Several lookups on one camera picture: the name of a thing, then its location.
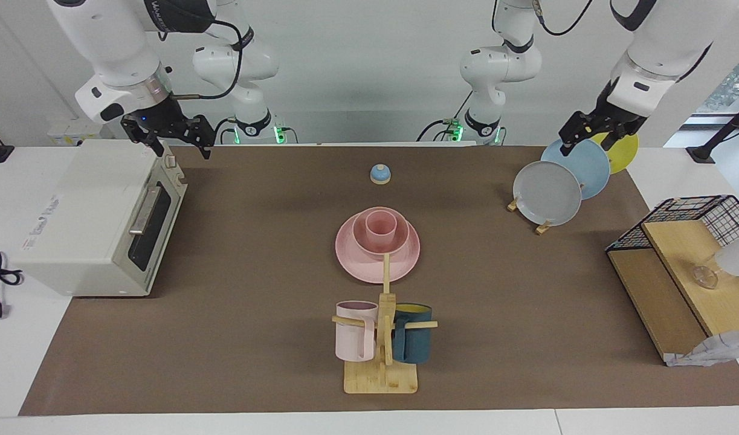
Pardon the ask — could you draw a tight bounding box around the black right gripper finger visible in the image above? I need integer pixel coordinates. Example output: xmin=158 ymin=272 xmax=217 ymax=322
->
xmin=184 ymin=115 xmax=216 ymax=160
xmin=122 ymin=123 xmax=165 ymax=158

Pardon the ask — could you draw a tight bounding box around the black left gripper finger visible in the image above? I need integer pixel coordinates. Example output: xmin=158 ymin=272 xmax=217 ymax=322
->
xmin=558 ymin=111 xmax=591 ymax=157
xmin=599 ymin=122 xmax=630 ymax=152

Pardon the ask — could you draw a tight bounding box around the pink bowl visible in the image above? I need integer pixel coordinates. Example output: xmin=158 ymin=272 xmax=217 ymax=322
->
xmin=352 ymin=207 xmax=410 ymax=256

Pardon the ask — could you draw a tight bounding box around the pink plastic cup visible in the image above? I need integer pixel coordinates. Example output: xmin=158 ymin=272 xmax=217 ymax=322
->
xmin=365 ymin=209 xmax=398 ymax=248

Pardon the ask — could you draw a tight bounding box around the yellow plate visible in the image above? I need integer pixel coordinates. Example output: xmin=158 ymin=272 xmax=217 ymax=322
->
xmin=590 ymin=132 xmax=639 ymax=175

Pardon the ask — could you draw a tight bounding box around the light blue plate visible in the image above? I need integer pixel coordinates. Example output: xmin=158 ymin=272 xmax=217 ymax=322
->
xmin=540 ymin=138 xmax=611 ymax=201

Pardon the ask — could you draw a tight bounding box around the grey plate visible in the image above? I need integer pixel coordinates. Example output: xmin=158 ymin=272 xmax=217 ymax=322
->
xmin=512 ymin=161 xmax=582 ymax=227

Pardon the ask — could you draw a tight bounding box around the black angled stand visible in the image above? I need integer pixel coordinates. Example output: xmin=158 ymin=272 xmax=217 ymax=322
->
xmin=686 ymin=97 xmax=739 ymax=164

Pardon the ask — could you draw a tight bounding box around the beige toaster oven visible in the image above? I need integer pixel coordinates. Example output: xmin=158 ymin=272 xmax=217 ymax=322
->
xmin=13 ymin=139 xmax=187 ymax=297

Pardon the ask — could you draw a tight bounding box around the wooden plate rack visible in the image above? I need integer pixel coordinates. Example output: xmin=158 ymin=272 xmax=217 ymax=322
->
xmin=507 ymin=196 xmax=554 ymax=236

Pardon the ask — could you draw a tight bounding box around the window with greenery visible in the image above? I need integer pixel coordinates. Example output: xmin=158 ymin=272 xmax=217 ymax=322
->
xmin=695 ymin=45 xmax=739 ymax=115

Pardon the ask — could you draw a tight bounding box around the clear glass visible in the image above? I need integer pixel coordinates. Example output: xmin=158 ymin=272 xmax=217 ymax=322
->
xmin=692 ymin=257 xmax=720 ymax=289

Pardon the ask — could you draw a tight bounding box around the frosted white bottle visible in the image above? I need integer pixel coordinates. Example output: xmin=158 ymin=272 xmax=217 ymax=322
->
xmin=714 ymin=231 xmax=739 ymax=279

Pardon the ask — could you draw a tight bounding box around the brown table mat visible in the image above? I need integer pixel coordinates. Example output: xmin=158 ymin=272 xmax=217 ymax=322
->
xmin=19 ymin=145 xmax=739 ymax=416

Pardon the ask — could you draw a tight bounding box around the pink speckled plate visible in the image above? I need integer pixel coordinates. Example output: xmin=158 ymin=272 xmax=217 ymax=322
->
xmin=335 ymin=213 xmax=421 ymax=284

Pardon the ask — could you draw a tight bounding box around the white patterned cloth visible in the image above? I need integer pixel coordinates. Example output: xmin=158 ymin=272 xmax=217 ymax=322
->
xmin=665 ymin=328 xmax=739 ymax=367

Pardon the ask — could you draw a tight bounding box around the light pink mug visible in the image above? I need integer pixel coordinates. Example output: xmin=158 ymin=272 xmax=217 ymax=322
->
xmin=335 ymin=300 xmax=379 ymax=362

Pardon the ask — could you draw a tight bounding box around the dark teal mug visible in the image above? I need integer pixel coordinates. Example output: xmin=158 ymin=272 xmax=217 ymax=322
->
xmin=392 ymin=303 xmax=433 ymax=364

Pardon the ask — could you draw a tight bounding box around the wooden mug tree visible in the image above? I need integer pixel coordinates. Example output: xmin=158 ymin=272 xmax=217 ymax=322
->
xmin=332 ymin=254 xmax=438 ymax=395

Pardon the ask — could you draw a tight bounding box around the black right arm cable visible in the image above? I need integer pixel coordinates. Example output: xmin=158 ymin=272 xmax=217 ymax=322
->
xmin=158 ymin=18 xmax=244 ymax=101

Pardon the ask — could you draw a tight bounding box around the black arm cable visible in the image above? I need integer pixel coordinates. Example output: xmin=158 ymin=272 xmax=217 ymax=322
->
xmin=532 ymin=0 xmax=595 ymax=36
xmin=158 ymin=18 xmax=244 ymax=101

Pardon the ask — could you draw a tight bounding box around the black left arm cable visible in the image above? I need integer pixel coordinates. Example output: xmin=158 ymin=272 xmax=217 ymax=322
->
xmin=532 ymin=0 xmax=595 ymax=36

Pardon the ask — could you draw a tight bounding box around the wooden shelf with wire basket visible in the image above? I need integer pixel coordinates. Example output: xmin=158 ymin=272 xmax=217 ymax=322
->
xmin=605 ymin=195 xmax=739 ymax=367

